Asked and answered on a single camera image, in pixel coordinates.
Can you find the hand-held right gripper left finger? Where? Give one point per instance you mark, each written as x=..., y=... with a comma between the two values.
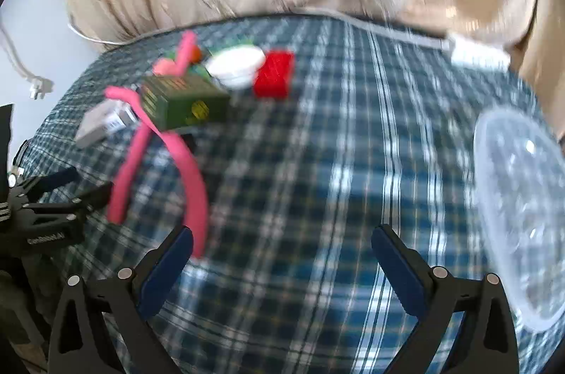
x=163, y=277

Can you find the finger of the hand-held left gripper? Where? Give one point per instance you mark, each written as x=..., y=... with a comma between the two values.
x=50, y=182
x=79, y=204

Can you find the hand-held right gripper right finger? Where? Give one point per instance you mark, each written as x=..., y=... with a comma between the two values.
x=397, y=272

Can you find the white medicine box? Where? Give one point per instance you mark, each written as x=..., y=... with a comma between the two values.
x=95, y=126

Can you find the long pink foam stick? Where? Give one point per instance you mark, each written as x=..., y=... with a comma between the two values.
x=194, y=197

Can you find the clear plastic basin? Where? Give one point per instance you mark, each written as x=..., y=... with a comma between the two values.
x=521, y=202

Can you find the dark green printed box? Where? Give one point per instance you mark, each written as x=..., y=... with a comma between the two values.
x=185, y=104

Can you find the green card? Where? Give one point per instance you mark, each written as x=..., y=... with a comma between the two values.
x=198, y=70

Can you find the orange card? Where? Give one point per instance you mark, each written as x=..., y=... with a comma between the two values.
x=195, y=54

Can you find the white round lid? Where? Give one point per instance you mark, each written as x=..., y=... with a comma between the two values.
x=234, y=63

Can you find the red building block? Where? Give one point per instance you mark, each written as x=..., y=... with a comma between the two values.
x=273, y=74

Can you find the white power plug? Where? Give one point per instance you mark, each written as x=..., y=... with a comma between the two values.
x=39, y=86

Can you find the blue plaid cloth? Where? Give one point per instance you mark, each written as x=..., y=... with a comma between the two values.
x=287, y=179

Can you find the white power strip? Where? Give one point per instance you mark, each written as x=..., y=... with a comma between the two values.
x=476, y=51

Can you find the plain beige curtain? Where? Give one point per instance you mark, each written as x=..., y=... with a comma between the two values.
x=549, y=47

